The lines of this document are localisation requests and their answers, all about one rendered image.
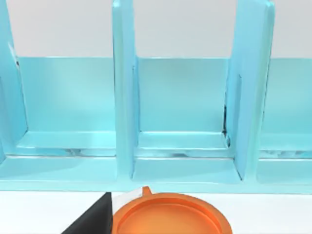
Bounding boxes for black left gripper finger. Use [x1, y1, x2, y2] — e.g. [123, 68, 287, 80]
[60, 192, 115, 234]

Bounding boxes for light blue rack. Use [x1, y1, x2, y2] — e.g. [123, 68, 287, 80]
[0, 0, 312, 193]

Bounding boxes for orange round lid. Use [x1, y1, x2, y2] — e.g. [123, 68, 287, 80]
[111, 186, 233, 234]

